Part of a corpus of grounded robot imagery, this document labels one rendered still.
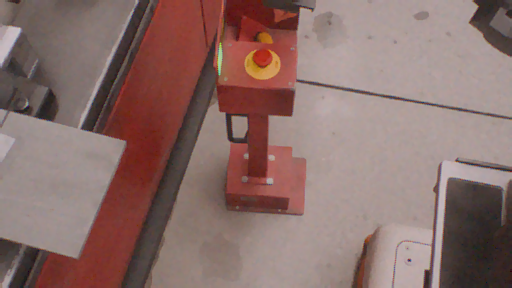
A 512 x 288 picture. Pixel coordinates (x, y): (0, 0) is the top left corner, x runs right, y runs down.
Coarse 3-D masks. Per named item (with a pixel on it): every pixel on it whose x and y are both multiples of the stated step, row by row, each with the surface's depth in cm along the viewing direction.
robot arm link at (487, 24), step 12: (480, 0) 62; (492, 0) 60; (504, 0) 60; (480, 12) 62; (492, 12) 61; (504, 12) 61; (480, 24) 62; (492, 24) 61; (504, 24) 61; (492, 36) 64; (504, 36) 62; (504, 48) 66
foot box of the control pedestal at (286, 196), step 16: (240, 144) 181; (240, 160) 178; (288, 160) 179; (304, 160) 190; (240, 176) 176; (288, 176) 176; (304, 176) 188; (240, 192) 174; (256, 192) 174; (272, 192) 174; (288, 192) 174; (304, 192) 186; (240, 208) 183; (256, 208) 183; (272, 208) 183; (288, 208) 183; (304, 208) 183
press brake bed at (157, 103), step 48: (192, 0) 145; (144, 48) 120; (192, 48) 157; (144, 96) 127; (192, 96) 189; (144, 144) 136; (192, 144) 189; (144, 192) 146; (96, 240) 120; (144, 240) 175
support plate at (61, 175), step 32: (32, 128) 84; (64, 128) 84; (32, 160) 82; (64, 160) 82; (96, 160) 82; (0, 192) 80; (32, 192) 80; (64, 192) 80; (96, 192) 80; (0, 224) 78; (32, 224) 78; (64, 224) 78
